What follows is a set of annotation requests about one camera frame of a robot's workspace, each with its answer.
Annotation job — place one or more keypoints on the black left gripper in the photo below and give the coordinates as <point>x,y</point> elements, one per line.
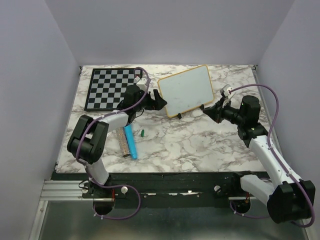
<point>156,104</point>

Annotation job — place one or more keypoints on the blue toy microphone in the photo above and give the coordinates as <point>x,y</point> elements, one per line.
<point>131,142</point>

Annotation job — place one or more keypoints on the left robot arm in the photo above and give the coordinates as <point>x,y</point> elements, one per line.
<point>87,141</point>

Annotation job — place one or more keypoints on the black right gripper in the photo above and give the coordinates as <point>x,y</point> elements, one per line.
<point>215,112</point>

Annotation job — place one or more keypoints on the yellow framed whiteboard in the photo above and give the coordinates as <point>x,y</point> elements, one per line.
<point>186,90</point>

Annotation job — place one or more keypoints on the black white chessboard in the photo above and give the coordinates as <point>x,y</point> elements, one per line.
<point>107,87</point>

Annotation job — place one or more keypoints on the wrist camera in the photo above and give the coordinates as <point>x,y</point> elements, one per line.
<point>143,84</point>
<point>226,91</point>

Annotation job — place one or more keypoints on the green marker cap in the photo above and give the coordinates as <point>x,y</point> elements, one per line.
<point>142,133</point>

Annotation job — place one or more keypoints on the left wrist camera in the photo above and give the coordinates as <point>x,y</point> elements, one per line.
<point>143,84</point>

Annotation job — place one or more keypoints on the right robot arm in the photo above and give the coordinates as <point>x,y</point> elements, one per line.
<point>287,197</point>

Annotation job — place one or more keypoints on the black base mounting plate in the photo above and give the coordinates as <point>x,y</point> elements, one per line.
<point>162,190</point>

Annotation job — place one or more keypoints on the aluminium rail frame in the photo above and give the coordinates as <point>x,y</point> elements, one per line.
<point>187,145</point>

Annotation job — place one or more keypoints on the wire whiteboard stand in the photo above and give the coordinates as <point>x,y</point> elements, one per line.
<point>202,107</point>

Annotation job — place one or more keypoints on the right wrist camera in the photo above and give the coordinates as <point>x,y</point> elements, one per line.
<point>226,91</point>

